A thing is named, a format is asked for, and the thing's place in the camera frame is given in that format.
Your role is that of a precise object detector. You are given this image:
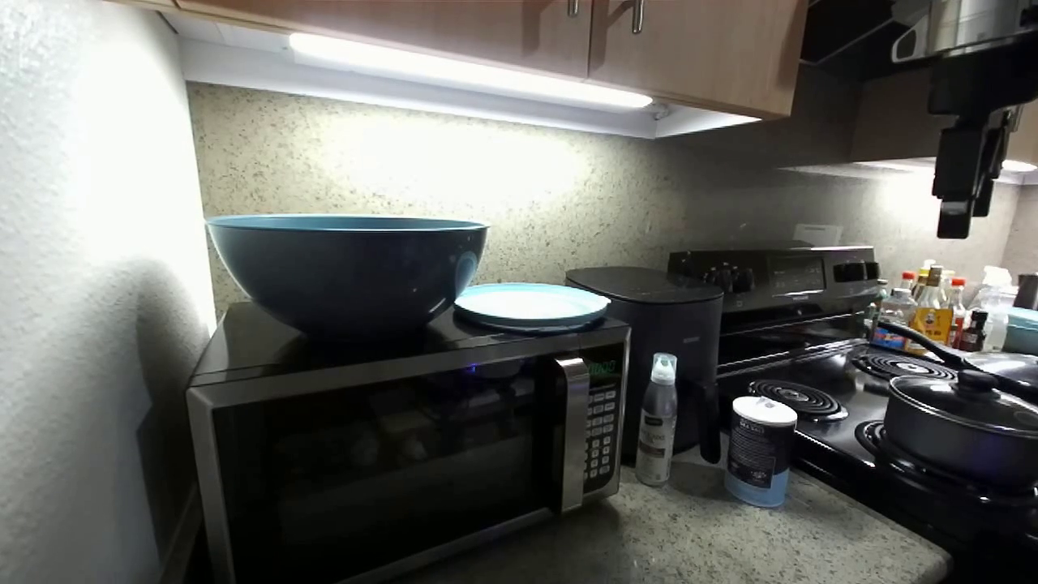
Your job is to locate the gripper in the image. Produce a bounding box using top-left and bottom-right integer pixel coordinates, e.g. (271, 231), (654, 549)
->
(928, 42), (1038, 240)

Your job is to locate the narrow wooden cabinet door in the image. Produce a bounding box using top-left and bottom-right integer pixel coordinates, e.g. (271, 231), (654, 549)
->
(589, 0), (809, 120)

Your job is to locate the under-cabinet strip light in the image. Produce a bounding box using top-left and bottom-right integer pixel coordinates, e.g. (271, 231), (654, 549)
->
(287, 32), (654, 111)

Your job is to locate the microwave door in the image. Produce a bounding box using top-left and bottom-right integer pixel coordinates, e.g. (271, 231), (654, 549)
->
(187, 357), (570, 584)

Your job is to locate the white spray bottle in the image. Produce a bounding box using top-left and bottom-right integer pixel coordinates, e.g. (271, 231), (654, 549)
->
(970, 265), (1016, 352)

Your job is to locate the red-capped sauce bottle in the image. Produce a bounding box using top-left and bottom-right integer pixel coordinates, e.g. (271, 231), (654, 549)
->
(948, 277), (968, 347)

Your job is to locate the yellow oil bottle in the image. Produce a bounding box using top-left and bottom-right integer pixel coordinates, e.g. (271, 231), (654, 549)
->
(906, 265), (954, 357)

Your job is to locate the small dark bottle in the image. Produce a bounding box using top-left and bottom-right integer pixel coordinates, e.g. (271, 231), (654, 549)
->
(960, 308), (990, 353)

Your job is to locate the teal container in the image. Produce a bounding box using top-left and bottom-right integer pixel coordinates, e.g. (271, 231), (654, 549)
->
(1004, 307), (1038, 357)

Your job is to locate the black range hood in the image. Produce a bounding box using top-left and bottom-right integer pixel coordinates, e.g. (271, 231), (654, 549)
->
(800, 0), (933, 83)

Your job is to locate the clear bottle with blue label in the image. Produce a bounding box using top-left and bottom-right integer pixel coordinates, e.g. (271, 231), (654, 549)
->
(871, 287), (918, 352)

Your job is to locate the black frying pan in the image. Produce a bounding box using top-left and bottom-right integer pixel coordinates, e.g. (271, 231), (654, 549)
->
(875, 320), (1038, 403)

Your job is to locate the coil burner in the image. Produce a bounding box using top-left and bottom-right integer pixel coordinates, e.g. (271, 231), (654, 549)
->
(849, 348), (959, 383)
(747, 378), (849, 423)
(854, 419), (917, 471)

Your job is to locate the glass pot lid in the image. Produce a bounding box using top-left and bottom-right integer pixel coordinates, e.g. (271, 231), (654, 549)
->
(886, 369), (1038, 435)

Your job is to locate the black electric stove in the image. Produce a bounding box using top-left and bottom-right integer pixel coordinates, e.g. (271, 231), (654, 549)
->
(666, 245), (1038, 573)

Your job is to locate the black pot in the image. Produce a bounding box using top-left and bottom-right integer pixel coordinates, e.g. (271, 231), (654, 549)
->
(881, 369), (1038, 490)

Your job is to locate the black air fryer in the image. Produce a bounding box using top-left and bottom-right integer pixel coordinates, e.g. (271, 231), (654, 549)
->
(564, 265), (725, 466)

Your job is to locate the round canister with white lid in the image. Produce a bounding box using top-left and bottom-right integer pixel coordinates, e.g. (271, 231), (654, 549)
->
(723, 395), (799, 509)

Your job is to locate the grey spray bottle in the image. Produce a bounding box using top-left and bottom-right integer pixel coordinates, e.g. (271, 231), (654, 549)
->
(634, 352), (680, 488)

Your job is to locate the light blue plate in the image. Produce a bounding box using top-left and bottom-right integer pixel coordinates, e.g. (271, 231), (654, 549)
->
(453, 281), (612, 334)

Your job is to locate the large blue bowl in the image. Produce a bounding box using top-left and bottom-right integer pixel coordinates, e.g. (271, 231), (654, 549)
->
(206, 213), (491, 338)

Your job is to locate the black microwave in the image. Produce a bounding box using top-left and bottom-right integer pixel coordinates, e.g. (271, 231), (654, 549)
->
(186, 301), (633, 584)

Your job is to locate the silver microwave door handle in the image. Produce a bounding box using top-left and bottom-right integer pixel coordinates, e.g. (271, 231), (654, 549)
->
(554, 354), (591, 514)

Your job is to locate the wooden wall cabinet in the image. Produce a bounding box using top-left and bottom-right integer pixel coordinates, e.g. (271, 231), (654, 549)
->
(104, 0), (809, 121)

